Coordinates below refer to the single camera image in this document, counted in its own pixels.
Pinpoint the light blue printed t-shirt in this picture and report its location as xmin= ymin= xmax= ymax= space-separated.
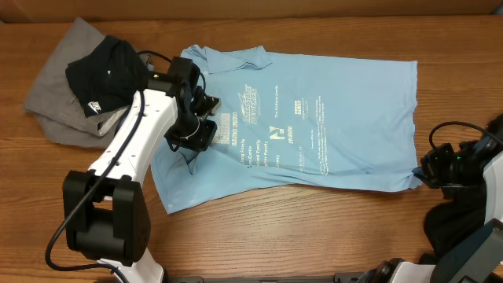
xmin=151 ymin=45 xmax=420 ymax=213

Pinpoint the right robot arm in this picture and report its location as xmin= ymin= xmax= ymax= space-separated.
xmin=358 ymin=116 xmax=502 ymax=282

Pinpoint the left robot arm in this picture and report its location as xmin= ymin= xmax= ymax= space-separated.
xmin=45 ymin=57 xmax=221 ymax=282

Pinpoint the black shirt on right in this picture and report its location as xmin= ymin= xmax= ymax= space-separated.
xmin=424 ymin=185 xmax=486 ymax=258

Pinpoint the folded black nike shirt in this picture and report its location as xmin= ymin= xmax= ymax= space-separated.
xmin=65 ymin=36 xmax=149 ymax=117

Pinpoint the folded grey shirt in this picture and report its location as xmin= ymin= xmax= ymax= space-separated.
xmin=24 ymin=18 xmax=150 ymax=148

